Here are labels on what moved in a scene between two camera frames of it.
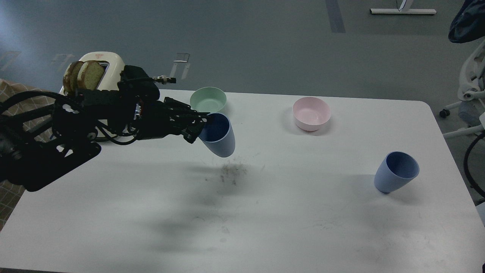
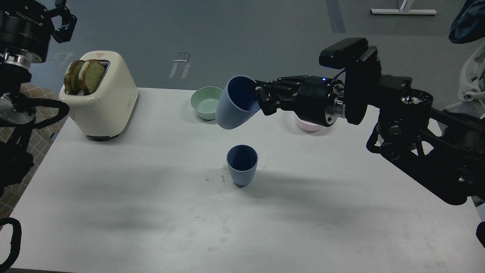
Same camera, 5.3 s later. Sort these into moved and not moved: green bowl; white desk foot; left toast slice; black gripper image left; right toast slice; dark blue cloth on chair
Moved: black gripper image left
Not moved: dark blue cloth on chair; left toast slice; right toast slice; green bowl; white desk foot
